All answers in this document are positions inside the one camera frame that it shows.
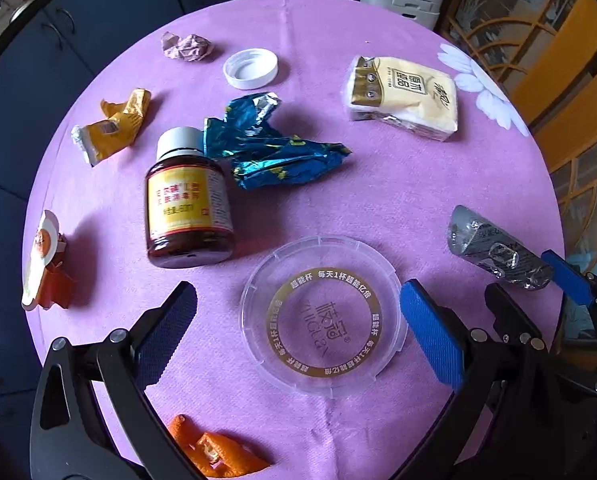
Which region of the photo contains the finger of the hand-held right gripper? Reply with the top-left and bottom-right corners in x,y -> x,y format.
541,250 -> 596,307
485,283 -> 547,342

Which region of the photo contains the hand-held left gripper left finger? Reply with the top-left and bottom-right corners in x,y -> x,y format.
30,281 -> 209,480

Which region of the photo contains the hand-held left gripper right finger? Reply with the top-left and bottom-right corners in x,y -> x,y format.
399,279 -> 597,480

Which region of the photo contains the silver black wrapper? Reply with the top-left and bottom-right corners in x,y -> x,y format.
447,205 -> 555,292

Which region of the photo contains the clear plastic lid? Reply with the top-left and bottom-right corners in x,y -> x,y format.
241,235 -> 409,398

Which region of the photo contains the brown medicine bottle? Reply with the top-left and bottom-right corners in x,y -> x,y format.
144,127 -> 235,268

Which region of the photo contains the orange wrapper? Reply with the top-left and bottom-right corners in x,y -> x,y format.
167,414 -> 272,478

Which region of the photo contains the orange white cartoon packet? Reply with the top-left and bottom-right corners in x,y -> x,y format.
21,210 -> 76,311

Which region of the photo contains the blue foil wrapper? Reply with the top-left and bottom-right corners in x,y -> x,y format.
203,92 -> 353,192

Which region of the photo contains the yellow snack wrapper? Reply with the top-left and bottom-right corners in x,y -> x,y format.
71,88 -> 152,167

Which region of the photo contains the light blue chair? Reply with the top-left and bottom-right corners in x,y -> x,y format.
553,254 -> 597,343

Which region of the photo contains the purple tablecloth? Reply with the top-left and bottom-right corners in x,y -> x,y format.
21,0 -> 566,480

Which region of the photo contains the yellow tissue packet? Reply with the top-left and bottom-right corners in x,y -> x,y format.
345,55 -> 460,143

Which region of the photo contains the white plastic bottle cap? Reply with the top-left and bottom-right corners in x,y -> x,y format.
223,48 -> 280,92

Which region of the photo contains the crumpled pink paper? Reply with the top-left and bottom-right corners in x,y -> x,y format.
160,31 -> 214,63

